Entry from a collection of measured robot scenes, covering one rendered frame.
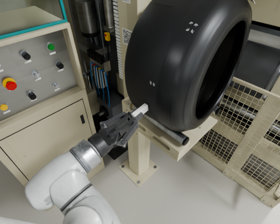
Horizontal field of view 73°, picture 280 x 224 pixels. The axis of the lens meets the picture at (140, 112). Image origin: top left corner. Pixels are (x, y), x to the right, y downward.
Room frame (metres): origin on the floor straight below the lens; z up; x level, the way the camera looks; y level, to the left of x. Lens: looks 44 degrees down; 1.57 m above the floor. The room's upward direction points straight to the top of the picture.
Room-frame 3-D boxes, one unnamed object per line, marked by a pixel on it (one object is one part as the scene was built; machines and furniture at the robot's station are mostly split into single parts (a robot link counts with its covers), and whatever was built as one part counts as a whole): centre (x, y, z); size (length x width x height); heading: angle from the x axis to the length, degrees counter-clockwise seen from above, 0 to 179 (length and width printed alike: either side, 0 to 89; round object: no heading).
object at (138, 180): (0.91, 0.01, 0.01); 0.27 x 0.27 x 0.02; 44
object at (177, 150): (0.65, -0.08, 0.83); 0.36 x 0.09 x 0.06; 44
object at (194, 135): (0.74, -0.18, 0.80); 0.37 x 0.36 x 0.02; 134
